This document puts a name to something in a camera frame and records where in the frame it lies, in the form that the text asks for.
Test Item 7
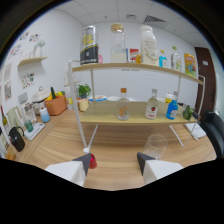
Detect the red syrup bottle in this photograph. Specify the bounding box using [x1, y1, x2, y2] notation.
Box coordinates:
[88, 153, 98, 170]

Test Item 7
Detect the yellow red lidded cup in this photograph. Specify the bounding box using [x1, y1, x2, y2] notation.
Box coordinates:
[164, 92, 174, 104]

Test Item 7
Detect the clear glass with ice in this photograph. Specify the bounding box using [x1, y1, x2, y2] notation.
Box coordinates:
[143, 133, 168, 160]

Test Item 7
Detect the white kitchen scale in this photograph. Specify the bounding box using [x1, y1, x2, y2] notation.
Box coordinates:
[23, 122, 46, 141]

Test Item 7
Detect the blue liquor bottle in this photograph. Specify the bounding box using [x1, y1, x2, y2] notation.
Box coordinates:
[165, 91, 179, 121]

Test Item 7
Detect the clear bottle red label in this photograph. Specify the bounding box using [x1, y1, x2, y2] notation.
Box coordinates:
[144, 88, 160, 120]

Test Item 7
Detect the pale blue small bottle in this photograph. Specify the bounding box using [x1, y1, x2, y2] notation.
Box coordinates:
[39, 106, 51, 124]

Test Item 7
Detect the black pitcher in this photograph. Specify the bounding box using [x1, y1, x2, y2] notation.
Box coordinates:
[8, 126, 26, 153]

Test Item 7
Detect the glass jar of limes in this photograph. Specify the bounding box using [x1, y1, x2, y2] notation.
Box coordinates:
[181, 104, 195, 121]

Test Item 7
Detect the orange basket with fruit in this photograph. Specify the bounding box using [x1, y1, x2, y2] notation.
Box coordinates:
[43, 87, 68, 116]

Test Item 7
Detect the black armchair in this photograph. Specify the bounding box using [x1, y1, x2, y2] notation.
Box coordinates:
[200, 110, 224, 159]

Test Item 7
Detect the clear bottle orange cap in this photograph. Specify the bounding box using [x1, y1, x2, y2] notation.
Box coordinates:
[116, 87, 131, 121]

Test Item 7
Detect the blue rimmed bowl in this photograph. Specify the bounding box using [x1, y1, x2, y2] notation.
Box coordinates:
[88, 94, 108, 103]

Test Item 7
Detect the green potted plant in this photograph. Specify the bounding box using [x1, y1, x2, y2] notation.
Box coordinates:
[77, 83, 92, 100]

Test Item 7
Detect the white boxy appliance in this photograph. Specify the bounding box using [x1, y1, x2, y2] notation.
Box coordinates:
[31, 86, 52, 104]

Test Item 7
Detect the brown door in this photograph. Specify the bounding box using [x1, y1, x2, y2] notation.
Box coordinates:
[194, 46, 213, 114]

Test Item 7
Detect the small light blue bottle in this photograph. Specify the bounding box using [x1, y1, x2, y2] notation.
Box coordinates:
[158, 49, 168, 69]

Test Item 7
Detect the large white milk bottle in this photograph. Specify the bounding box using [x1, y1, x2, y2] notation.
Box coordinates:
[139, 25, 159, 66]

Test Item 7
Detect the tall black yellow can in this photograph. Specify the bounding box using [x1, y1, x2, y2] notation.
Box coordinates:
[79, 25, 100, 66]

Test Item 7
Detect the white vase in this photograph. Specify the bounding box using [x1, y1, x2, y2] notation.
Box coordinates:
[32, 39, 46, 58]

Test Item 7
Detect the glass jar cork lid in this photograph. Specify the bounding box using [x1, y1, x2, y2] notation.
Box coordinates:
[110, 23, 128, 64]

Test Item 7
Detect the white frame wooden shelf rack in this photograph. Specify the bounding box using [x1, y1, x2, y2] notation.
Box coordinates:
[67, 59, 206, 154]

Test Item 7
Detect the wooden wall shelf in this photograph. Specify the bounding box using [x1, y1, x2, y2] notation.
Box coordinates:
[17, 55, 49, 67]

